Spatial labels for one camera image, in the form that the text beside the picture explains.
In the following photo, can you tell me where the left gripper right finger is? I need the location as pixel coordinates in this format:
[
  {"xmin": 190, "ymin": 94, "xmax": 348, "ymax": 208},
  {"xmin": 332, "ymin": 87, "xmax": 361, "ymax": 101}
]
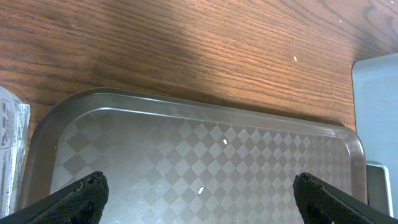
[{"xmin": 293, "ymin": 172, "xmax": 397, "ymax": 224}]

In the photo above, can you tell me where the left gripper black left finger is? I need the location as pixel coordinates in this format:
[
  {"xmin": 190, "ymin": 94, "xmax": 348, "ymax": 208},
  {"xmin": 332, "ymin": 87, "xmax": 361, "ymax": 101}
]
[{"xmin": 1, "ymin": 172, "xmax": 109, "ymax": 224}]

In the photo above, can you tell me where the grey dishwasher rack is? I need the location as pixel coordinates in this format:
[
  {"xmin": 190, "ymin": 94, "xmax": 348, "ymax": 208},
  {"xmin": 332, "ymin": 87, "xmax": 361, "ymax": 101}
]
[{"xmin": 352, "ymin": 54, "xmax": 397, "ymax": 218}]

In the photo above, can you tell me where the brown serving tray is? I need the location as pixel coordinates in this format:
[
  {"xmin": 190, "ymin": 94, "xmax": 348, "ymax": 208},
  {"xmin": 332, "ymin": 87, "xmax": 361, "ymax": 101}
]
[{"xmin": 19, "ymin": 88, "xmax": 368, "ymax": 223}]

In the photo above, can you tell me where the clear plastic bin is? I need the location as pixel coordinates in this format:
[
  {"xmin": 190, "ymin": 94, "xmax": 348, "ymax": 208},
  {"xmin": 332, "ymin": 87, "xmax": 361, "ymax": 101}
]
[{"xmin": 1, "ymin": 87, "xmax": 30, "ymax": 218}]

